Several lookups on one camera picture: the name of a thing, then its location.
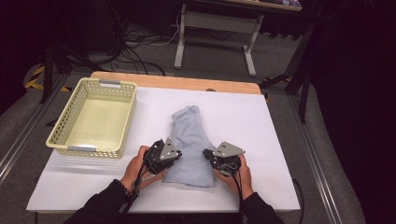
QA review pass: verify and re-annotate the white framed desk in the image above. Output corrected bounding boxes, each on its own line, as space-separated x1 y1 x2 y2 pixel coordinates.
173 0 303 77

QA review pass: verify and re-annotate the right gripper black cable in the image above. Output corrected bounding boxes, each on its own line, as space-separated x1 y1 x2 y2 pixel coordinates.
223 162 246 224

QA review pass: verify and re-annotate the tangle of black floor cables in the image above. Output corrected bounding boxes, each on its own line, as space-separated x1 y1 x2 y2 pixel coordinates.
106 8 185 77

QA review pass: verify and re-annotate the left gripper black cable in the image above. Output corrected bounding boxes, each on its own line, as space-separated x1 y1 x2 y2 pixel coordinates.
120 146 160 224

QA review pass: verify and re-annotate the black bead bracelet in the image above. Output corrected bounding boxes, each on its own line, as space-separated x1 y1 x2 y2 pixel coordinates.
112 178 132 198

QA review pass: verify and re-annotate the person's left hand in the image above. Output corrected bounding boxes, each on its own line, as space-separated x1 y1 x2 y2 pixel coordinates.
120 145 166 192

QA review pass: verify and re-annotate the white table mat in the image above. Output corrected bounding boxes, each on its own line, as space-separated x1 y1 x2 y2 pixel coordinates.
26 86 302 214

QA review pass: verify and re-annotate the aluminium floor rail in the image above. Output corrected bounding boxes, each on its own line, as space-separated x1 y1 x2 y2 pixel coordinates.
0 74 68 185
288 94 344 224

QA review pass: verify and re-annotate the light grey tank top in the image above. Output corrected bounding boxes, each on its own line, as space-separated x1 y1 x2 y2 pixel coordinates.
162 105 219 189

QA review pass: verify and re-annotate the black hanging cable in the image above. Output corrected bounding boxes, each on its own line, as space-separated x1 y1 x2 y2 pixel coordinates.
290 175 305 224

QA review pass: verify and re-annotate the black metal stand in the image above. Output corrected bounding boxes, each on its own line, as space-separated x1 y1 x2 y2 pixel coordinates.
38 0 106 105
260 18 316 125

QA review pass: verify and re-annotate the white floor cable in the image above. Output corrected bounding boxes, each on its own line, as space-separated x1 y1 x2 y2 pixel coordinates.
148 8 184 48

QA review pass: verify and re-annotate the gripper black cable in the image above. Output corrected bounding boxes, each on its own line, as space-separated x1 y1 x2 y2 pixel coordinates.
223 162 246 224
120 146 160 224

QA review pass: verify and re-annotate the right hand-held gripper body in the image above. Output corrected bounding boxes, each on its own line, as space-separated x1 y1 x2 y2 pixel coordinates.
212 141 247 176

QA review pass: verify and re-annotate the person's right hand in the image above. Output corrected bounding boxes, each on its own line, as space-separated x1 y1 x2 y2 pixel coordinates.
214 154 255 200

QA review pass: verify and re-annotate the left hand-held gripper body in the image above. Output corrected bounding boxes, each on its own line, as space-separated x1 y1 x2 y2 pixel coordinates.
144 136 180 175

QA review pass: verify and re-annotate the pale yellow perforated plastic basket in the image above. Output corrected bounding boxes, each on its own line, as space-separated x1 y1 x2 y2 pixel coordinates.
45 77 138 159

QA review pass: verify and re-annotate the yellow black floor tape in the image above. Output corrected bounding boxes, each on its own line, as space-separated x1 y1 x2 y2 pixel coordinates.
24 64 73 93

